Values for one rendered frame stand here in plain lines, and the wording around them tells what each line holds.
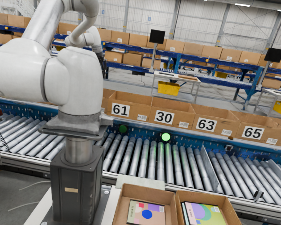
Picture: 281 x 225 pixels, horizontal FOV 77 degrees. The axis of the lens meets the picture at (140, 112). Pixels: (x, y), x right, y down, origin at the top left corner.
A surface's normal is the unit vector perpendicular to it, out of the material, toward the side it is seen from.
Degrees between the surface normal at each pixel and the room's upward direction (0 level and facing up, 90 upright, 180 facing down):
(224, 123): 90
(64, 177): 90
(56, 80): 81
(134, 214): 0
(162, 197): 89
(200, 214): 0
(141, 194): 89
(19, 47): 29
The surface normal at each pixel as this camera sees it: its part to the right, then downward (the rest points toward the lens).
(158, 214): 0.15, -0.92
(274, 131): -0.10, 0.37
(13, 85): 0.12, 0.48
